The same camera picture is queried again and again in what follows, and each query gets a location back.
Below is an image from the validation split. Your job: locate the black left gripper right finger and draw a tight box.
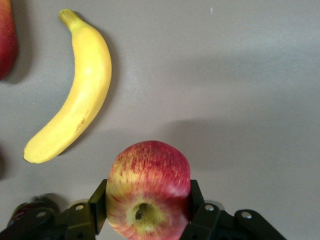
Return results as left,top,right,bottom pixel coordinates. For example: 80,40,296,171
179,179,286,240

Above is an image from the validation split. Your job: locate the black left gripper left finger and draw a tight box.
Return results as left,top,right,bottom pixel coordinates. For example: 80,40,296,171
0,178,109,240

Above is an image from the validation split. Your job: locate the red yellow striped apple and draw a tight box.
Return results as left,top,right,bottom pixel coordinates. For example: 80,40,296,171
106,140,191,240

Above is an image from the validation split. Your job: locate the yellow banana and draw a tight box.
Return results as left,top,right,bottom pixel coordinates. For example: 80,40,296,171
23,8,113,165

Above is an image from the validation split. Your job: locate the large table cover mat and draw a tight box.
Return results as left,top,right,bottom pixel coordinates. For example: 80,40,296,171
0,0,320,240

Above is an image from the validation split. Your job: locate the red yellow mango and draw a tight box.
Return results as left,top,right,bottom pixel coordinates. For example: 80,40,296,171
0,0,19,81

